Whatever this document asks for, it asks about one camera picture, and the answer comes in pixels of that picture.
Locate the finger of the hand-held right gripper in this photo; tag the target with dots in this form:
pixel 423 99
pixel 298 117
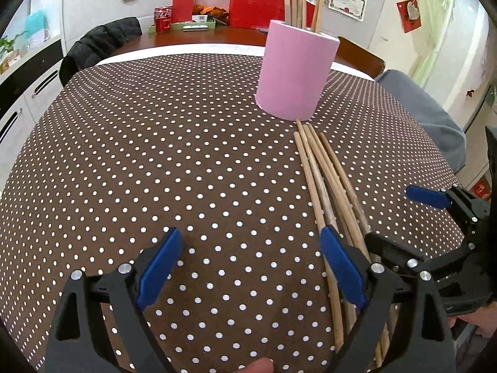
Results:
pixel 388 250
pixel 427 197

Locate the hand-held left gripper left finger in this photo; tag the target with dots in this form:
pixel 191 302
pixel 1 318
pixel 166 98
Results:
pixel 159 268

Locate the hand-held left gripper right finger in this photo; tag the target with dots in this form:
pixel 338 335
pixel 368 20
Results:
pixel 341 268

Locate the bunch of wooden chopsticks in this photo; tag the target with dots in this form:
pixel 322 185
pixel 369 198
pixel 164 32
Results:
pixel 328 186

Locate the pink cylindrical cup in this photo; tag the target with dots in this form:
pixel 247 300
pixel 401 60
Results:
pixel 295 74

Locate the person's right hand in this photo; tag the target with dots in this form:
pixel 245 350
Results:
pixel 485 322

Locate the person's left hand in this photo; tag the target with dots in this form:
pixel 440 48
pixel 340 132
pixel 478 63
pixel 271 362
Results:
pixel 256 367

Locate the grey garment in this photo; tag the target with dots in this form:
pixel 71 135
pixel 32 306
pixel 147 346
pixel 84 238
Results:
pixel 423 116

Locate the brown polka dot tablecloth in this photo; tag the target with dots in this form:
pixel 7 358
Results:
pixel 155 143

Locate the brown wooden chair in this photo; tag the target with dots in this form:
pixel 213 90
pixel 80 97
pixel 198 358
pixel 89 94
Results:
pixel 365 60

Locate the white door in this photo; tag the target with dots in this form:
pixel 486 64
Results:
pixel 392 42

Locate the green sheer curtain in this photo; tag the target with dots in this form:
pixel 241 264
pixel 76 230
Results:
pixel 435 27

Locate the red heart door ornament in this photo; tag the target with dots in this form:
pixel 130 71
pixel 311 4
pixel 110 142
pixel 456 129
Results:
pixel 409 15

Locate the white black sideboard cabinet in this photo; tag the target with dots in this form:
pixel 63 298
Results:
pixel 23 97

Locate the black jacket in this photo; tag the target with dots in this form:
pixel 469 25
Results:
pixel 101 39

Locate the green white tin box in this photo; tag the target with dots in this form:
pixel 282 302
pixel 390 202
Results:
pixel 194 28

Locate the red soda can pack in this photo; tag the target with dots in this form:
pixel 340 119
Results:
pixel 163 19

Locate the small printed box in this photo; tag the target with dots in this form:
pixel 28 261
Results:
pixel 202 18

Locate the orange snack bag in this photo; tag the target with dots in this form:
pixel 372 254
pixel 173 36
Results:
pixel 209 9

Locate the red upright box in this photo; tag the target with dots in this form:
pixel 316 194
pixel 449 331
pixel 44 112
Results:
pixel 182 6

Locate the small potted plant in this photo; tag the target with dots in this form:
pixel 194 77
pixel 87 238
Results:
pixel 9 42

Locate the teal white appliance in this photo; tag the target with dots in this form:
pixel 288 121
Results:
pixel 37 23

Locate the small dark red wall ornament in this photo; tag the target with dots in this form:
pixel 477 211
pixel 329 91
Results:
pixel 470 93

